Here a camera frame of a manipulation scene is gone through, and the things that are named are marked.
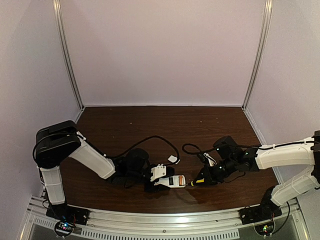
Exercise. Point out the aluminium frame post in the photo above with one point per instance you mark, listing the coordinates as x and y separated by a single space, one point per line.
263 36
66 55

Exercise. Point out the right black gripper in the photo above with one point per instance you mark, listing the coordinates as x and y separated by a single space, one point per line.
208 174

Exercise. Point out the white remote control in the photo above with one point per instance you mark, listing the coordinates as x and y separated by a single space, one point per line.
175 182

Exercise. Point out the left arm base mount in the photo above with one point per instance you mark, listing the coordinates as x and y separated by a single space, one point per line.
70 219

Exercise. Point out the right aluminium frame post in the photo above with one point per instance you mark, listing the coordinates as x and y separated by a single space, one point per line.
263 36

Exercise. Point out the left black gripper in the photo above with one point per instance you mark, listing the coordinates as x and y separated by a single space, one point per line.
150 186

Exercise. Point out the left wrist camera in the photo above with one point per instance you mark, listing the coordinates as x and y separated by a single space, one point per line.
161 171

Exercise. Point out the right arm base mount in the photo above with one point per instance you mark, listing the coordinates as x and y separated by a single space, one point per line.
262 218

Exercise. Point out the front aluminium rail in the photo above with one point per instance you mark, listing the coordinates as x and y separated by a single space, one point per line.
211 225

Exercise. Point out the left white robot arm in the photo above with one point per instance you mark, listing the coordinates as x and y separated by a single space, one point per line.
60 141

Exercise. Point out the batteries in remote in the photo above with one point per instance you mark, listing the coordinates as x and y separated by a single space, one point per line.
180 179

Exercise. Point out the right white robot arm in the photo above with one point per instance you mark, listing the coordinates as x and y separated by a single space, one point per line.
235 157

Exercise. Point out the yellow handled screwdriver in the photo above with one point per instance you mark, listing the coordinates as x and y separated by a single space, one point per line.
196 182

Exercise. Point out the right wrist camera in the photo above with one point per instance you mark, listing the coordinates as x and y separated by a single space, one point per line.
205 158

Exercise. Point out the left aluminium frame post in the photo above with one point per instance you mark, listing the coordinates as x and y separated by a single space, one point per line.
66 55

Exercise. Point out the white battery cover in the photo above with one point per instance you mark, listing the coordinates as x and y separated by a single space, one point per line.
173 159

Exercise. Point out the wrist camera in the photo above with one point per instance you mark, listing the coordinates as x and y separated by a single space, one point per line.
161 171
205 158

